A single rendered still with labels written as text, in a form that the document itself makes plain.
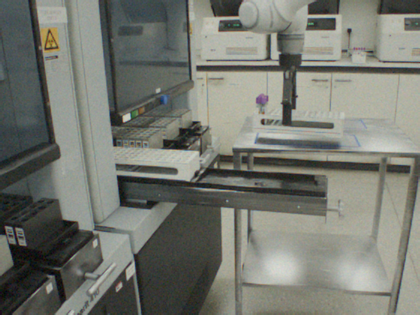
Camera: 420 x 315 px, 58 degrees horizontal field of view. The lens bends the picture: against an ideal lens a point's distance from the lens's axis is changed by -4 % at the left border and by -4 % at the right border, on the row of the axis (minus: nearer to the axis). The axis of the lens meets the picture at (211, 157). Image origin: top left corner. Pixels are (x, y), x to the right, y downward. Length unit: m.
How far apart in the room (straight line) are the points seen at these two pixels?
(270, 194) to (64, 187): 0.48
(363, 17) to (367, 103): 0.92
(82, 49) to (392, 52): 2.68
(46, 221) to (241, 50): 2.70
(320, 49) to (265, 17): 2.18
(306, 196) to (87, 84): 0.58
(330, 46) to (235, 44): 0.76
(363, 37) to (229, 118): 1.44
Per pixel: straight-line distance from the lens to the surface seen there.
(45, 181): 0.88
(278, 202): 0.98
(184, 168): 1.03
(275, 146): 1.29
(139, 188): 1.08
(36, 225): 0.81
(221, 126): 3.46
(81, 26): 0.94
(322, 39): 3.25
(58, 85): 0.86
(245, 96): 3.36
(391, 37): 3.29
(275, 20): 1.12
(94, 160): 0.98
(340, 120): 1.29
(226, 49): 3.35
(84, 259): 0.82
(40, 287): 0.73
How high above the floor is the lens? 1.21
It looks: 19 degrees down
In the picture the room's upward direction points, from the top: 2 degrees counter-clockwise
